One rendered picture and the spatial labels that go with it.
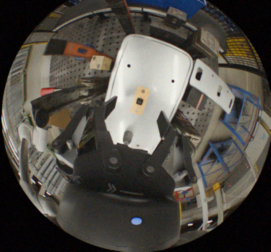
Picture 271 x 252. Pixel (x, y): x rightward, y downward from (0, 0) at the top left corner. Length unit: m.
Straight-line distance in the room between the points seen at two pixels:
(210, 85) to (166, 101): 0.18
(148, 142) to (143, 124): 0.08
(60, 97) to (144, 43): 0.24
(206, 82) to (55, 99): 0.40
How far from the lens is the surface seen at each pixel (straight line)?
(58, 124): 0.81
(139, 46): 0.27
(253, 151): 7.93
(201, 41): 0.28
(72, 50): 0.19
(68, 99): 0.21
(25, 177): 0.67
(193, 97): 0.33
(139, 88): 0.25
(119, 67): 0.26
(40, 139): 0.89
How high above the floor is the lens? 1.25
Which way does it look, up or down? 65 degrees down
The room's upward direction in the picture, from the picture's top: 170 degrees counter-clockwise
